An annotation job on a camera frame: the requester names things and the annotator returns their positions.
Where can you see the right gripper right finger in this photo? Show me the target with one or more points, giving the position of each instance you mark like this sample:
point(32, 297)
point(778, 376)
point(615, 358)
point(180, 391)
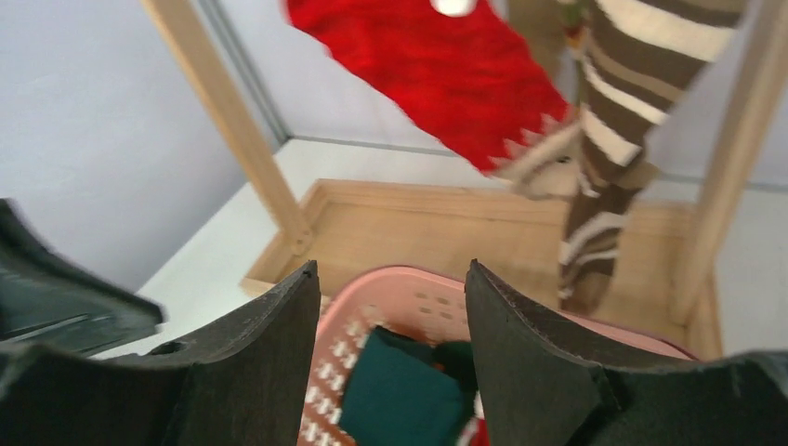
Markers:
point(547, 380)

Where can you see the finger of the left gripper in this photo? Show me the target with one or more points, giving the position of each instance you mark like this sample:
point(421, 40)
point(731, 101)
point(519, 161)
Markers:
point(45, 298)

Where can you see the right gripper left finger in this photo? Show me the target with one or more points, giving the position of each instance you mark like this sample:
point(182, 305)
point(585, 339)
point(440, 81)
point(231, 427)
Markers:
point(239, 380)

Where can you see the red santa sock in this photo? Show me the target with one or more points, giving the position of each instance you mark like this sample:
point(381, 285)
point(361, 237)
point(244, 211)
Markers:
point(474, 433)

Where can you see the dark green sock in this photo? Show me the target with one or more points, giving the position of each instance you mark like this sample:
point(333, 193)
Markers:
point(406, 392)

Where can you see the brown white striped sock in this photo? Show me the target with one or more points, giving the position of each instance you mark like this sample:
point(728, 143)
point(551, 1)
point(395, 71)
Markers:
point(638, 61)

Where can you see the wooden hanger stand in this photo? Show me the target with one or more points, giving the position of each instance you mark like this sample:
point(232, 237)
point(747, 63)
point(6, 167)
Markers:
point(354, 208)

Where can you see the pink laundry basket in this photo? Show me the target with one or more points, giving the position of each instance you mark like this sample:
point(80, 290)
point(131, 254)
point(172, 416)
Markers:
point(426, 306)

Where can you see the red sock with face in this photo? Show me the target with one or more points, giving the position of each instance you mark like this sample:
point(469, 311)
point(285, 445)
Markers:
point(461, 75)

